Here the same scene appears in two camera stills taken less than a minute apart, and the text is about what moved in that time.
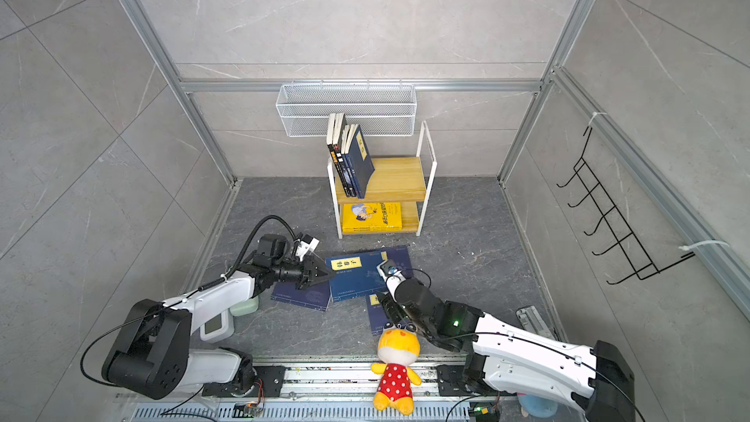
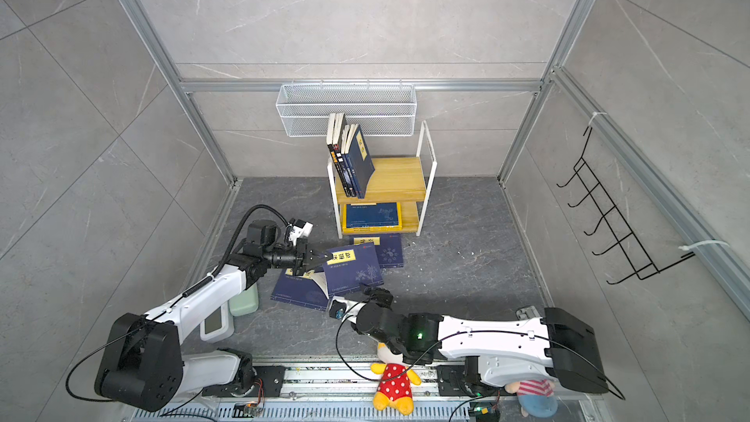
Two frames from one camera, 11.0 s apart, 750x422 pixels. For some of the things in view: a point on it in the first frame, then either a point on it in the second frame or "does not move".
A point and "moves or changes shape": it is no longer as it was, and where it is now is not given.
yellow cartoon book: x=371 y=217 does not move
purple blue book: x=378 y=315 moves or changes shape
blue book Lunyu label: x=359 y=159 does not move
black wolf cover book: x=339 y=125 does not move
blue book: x=356 y=275 → x=372 y=216
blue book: x=356 y=146 does not move
